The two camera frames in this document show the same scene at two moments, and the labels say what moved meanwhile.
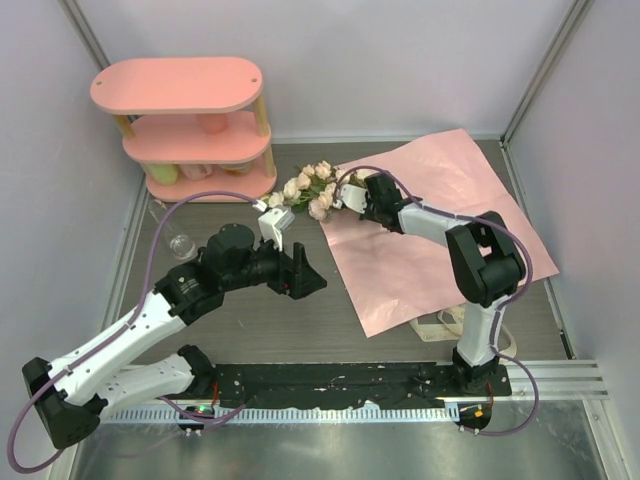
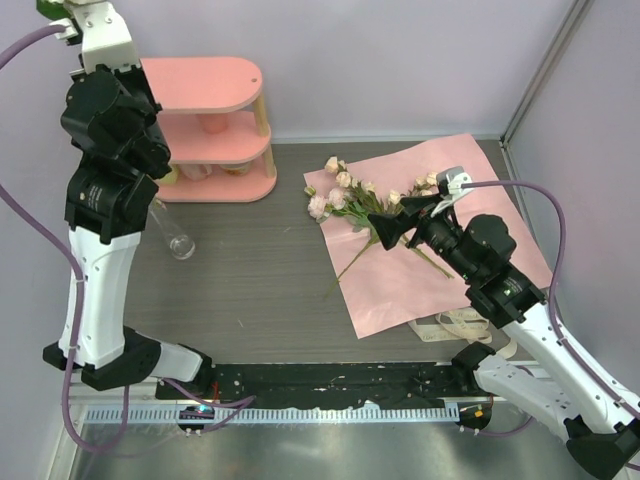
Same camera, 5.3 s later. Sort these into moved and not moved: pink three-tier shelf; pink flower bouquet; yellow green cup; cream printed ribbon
Moved: pink flower bouquet
Not moved: yellow green cup; cream printed ribbon; pink three-tier shelf
